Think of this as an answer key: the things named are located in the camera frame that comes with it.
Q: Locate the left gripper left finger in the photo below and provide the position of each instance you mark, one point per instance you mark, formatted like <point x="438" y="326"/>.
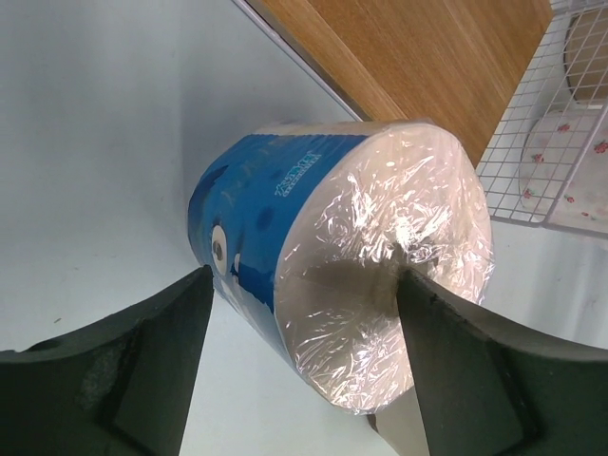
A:
<point x="120" y="386"/>

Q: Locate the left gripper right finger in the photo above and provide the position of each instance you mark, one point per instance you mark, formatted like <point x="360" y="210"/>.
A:
<point x="487" y="385"/>

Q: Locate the light blue paper roll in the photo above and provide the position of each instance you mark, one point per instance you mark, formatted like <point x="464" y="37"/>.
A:
<point x="307" y="226"/>

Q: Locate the white dotted paper roll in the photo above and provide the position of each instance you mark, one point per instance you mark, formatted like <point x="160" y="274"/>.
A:
<point x="563" y="174"/>

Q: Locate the brown wrapped paper roll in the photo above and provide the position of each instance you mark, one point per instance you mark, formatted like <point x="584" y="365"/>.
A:
<point x="585" y="57"/>

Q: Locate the white wire wooden shelf rack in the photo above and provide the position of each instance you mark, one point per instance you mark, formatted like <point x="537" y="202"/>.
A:
<point x="485" y="70"/>

